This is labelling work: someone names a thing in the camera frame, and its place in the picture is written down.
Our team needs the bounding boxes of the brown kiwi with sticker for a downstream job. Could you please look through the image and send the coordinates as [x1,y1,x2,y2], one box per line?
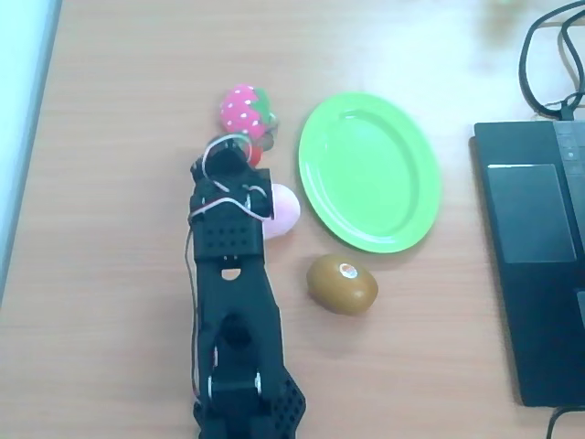
[305,254,379,316]

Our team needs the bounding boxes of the white red gripper servo wire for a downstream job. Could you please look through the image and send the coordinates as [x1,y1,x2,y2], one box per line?
[188,132,276,225]

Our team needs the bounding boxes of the thin black cable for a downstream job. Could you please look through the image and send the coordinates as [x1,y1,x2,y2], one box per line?
[558,8,585,95]

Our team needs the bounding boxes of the thick black looped cable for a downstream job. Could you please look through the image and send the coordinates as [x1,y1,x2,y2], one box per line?
[517,0,585,123]

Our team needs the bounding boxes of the pale pink plush peach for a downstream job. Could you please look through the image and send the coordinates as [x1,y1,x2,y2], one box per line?
[260,183,303,242]

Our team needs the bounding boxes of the black laptop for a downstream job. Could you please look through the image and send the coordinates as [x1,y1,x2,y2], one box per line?
[469,119,585,409]

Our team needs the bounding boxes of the pink plush strawberry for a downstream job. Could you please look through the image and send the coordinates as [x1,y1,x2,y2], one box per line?
[219,83,275,141]

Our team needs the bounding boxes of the white red forearm wire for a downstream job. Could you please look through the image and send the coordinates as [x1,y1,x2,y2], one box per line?
[183,226,205,400]

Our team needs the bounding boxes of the green oval plate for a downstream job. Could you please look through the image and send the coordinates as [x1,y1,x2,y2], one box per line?
[297,91,442,254]

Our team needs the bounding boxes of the metal keychain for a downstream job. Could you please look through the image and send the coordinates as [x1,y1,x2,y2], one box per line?
[260,112,282,152]

